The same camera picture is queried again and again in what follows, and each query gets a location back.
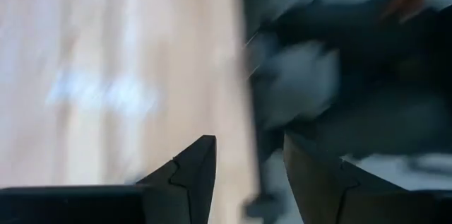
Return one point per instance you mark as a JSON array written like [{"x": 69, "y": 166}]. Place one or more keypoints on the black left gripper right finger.
[{"x": 318, "y": 188}]

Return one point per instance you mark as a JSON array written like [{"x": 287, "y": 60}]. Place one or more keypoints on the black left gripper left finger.
[{"x": 190, "y": 188}]

